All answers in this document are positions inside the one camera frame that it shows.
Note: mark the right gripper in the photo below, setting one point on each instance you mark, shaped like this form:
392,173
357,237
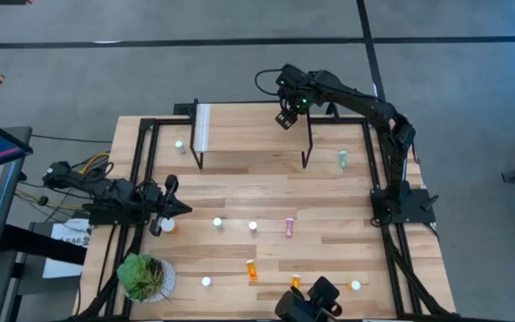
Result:
291,89

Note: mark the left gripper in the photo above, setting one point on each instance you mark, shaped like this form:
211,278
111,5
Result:
157,199

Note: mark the orange bottle red yellow pills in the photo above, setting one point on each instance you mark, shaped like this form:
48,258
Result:
252,271

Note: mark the slim orange pill bottle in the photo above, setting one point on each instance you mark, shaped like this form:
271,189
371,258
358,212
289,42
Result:
296,282

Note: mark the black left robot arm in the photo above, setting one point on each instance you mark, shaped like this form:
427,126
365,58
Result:
105,190

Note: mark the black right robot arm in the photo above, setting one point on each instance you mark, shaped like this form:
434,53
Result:
356,98

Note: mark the wooden shelf with black legs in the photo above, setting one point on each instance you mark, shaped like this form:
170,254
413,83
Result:
248,129

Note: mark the green plant in white pot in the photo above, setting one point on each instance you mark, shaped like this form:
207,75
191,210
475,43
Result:
141,277

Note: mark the black power strip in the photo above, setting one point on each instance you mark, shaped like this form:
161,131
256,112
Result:
182,109

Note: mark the white paper sheet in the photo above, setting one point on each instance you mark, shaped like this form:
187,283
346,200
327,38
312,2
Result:
67,237

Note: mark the black bracket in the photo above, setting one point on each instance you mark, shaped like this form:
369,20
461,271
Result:
330,111

